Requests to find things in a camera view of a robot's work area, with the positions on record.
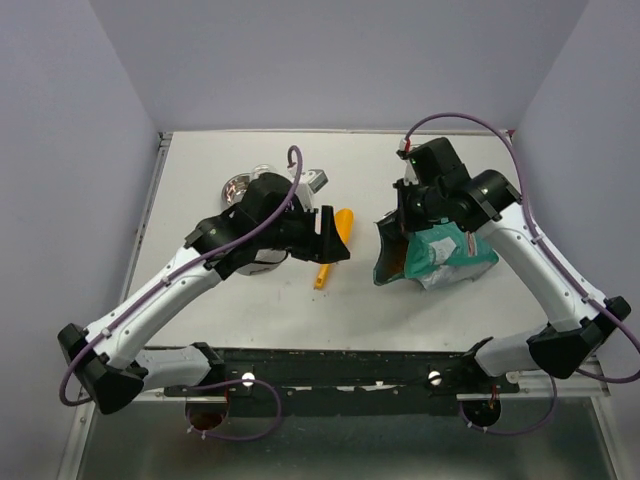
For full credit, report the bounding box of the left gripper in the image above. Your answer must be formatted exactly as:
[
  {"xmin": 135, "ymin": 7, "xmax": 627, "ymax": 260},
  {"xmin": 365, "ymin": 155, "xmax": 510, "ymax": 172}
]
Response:
[{"xmin": 259, "ymin": 203, "xmax": 353, "ymax": 265}]

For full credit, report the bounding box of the yellow plastic scoop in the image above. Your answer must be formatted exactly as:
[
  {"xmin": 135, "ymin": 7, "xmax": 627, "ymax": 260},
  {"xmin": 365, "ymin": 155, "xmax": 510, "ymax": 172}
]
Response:
[{"xmin": 313, "ymin": 208, "xmax": 357, "ymax": 291}]

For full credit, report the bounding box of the green pet food bag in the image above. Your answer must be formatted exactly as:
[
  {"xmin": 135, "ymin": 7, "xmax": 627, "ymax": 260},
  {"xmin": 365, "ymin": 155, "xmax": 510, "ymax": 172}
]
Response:
[{"xmin": 373, "ymin": 213, "xmax": 499, "ymax": 290}]

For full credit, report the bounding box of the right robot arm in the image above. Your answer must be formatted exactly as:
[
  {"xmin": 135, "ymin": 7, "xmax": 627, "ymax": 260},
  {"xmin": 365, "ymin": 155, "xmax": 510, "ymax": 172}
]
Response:
[{"xmin": 393, "ymin": 137, "xmax": 631, "ymax": 392}]

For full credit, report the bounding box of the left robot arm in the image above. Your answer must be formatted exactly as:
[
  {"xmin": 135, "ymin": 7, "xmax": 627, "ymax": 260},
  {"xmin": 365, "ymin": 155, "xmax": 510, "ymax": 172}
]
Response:
[{"xmin": 58, "ymin": 169, "xmax": 350, "ymax": 414}]

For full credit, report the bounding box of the grey double bowl feeder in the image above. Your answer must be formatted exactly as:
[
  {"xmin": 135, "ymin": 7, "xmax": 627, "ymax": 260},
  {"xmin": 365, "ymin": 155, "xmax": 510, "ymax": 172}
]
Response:
[{"xmin": 219, "ymin": 172, "xmax": 286, "ymax": 276}]

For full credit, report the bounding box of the clear plastic water bottle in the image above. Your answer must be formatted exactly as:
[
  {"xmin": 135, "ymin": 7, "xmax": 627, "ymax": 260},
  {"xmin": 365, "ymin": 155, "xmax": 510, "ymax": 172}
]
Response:
[{"xmin": 250, "ymin": 164, "xmax": 278, "ymax": 180}]

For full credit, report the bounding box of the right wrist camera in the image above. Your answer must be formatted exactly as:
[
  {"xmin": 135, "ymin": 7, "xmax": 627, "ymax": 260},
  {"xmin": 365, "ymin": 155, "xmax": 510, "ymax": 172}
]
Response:
[{"xmin": 397, "ymin": 141, "xmax": 419, "ymax": 185}]

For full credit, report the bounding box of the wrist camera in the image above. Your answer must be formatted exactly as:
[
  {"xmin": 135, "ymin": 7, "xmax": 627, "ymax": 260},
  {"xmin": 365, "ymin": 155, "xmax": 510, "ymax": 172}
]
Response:
[
  {"xmin": 397, "ymin": 141, "xmax": 419, "ymax": 185},
  {"xmin": 296, "ymin": 169, "xmax": 328, "ymax": 211}
]

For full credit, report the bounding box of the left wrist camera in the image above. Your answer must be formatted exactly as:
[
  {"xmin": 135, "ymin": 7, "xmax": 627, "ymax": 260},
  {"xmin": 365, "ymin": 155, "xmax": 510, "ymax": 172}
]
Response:
[{"xmin": 296, "ymin": 169, "xmax": 328, "ymax": 211}]

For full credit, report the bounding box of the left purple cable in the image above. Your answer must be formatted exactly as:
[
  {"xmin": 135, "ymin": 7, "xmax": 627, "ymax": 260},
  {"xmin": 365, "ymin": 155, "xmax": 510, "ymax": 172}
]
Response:
[{"xmin": 59, "ymin": 144, "xmax": 305, "ymax": 442}]

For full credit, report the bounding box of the aluminium frame profile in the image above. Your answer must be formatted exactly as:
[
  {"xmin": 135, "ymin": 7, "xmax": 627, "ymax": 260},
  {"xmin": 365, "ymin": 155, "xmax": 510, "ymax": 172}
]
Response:
[{"xmin": 79, "ymin": 354, "xmax": 612, "ymax": 401}]

